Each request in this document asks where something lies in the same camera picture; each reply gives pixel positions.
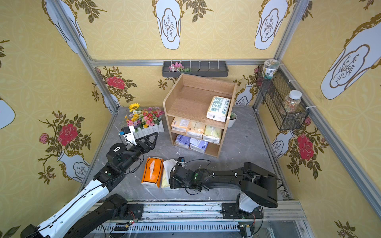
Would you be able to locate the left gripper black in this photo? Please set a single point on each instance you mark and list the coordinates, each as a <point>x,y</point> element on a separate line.
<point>139,145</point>

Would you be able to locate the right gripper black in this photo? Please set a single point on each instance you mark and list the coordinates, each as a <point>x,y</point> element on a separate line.
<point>175,177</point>

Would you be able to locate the white green tissue pack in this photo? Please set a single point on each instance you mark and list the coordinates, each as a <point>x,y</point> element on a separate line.
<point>218,109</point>

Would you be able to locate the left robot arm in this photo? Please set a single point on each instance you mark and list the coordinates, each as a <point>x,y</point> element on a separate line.
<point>71,221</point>

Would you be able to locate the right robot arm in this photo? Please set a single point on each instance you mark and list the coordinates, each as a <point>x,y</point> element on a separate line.
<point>257,183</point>

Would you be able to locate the pale orange tissue pack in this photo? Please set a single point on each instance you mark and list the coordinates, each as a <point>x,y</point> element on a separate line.
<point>180,124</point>

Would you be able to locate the purple tissue pack left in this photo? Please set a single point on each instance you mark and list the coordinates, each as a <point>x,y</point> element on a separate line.
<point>183,141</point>

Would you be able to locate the purple tissue pack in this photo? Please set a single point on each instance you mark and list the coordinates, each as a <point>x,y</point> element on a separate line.
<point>183,141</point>
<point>198,145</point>

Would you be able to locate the purple tissue pack right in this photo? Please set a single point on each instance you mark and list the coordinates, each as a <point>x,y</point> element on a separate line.
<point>198,145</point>

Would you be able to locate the beige orange tissue pack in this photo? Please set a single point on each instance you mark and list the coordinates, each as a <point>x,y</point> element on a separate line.
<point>195,130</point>

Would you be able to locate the wooden three-tier shelf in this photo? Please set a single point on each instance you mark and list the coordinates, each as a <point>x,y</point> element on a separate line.
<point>189,99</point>

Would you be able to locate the yellow green tissue pack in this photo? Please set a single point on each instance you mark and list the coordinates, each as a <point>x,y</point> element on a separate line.
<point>212,134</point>

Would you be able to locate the flowers in white fence planter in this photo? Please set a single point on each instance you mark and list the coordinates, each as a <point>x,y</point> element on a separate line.
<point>145,121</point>

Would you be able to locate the small pink flower plant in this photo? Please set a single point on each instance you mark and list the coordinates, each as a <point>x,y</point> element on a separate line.
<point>178,67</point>

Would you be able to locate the small white potted plant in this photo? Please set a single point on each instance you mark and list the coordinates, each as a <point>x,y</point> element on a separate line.
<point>232,119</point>

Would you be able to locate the clear jar with snacks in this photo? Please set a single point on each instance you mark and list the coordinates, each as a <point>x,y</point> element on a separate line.
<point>291,102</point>

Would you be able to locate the white lidded patterned jar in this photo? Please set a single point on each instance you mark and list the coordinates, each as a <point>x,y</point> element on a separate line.
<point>270,68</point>

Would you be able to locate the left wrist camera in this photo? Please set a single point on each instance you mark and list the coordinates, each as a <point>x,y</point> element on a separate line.
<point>127,136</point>

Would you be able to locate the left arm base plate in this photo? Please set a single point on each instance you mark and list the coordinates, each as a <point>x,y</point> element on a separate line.
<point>134,211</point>

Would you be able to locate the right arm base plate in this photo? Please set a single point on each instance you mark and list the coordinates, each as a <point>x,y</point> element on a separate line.
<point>232,211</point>

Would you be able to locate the grey wall tray shelf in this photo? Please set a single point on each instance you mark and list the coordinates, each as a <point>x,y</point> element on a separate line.
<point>203,68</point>

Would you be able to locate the aluminium front rail frame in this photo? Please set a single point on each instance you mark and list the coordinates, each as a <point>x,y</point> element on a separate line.
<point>287,220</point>

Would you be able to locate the black wire wall basket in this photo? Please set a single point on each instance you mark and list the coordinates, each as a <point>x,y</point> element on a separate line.
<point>273,93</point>

